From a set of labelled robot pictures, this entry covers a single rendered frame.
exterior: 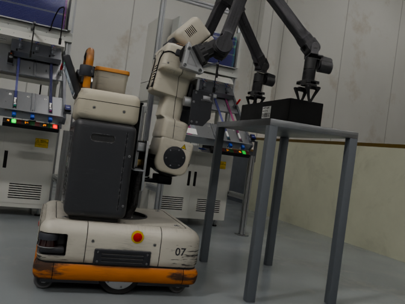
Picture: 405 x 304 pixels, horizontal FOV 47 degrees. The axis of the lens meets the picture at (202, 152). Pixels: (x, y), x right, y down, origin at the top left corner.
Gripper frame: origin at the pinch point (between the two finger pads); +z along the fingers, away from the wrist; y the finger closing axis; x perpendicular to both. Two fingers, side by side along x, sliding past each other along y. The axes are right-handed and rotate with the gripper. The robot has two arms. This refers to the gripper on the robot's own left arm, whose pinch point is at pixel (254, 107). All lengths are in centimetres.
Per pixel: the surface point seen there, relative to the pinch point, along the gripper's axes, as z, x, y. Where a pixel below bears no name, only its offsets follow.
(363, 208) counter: 54, -149, 81
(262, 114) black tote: 6.2, 7.5, -29.4
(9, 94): 13, 136, 83
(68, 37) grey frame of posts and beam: -39, 105, 124
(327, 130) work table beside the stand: 11, -9, -64
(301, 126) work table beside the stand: 12, 4, -64
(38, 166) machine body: 59, 111, 105
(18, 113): 24, 128, 73
